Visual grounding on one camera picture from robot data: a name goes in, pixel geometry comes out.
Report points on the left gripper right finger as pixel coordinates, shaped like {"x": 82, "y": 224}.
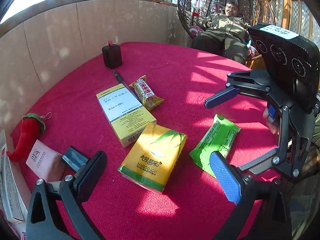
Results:
{"x": 273, "y": 220}

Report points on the grey liquid sealant box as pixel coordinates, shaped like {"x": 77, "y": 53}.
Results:
{"x": 9, "y": 193}

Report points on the pink soap box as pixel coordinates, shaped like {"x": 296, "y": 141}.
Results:
{"x": 45, "y": 162}

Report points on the red chili plush keychain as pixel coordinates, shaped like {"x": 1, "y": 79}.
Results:
{"x": 31, "y": 127}

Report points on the yellow bamboo tissue pack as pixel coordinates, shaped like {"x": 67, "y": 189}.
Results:
{"x": 153, "y": 157}

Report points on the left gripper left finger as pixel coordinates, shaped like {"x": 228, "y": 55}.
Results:
{"x": 44, "y": 220}

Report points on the red cloth table mat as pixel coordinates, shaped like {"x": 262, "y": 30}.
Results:
{"x": 193, "y": 204}

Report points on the man in camouflage clothes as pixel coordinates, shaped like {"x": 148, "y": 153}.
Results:
{"x": 224, "y": 34}

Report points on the corn crisp snack bar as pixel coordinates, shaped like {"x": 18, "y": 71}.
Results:
{"x": 145, "y": 94}

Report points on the black flat usb charger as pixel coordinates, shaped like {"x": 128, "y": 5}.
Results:
{"x": 74, "y": 159}

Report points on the white yellow medicine box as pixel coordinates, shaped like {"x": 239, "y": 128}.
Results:
{"x": 126, "y": 115}

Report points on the black wicker hanging chair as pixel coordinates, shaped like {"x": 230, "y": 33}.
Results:
{"x": 252, "y": 11}

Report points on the black cube power adapter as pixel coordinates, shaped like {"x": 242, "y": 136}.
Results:
{"x": 112, "y": 55}

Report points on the green wet wipe packet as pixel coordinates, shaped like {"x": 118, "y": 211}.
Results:
{"x": 219, "y": 137}

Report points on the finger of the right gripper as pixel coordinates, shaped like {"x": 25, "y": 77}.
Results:
{"x": 221, "y": 97}

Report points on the person's right hand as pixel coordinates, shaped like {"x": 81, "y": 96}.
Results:
{"x": 272, "y": 127}

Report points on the black pen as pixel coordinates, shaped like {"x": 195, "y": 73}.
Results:
{"x": 121, "y": 80}

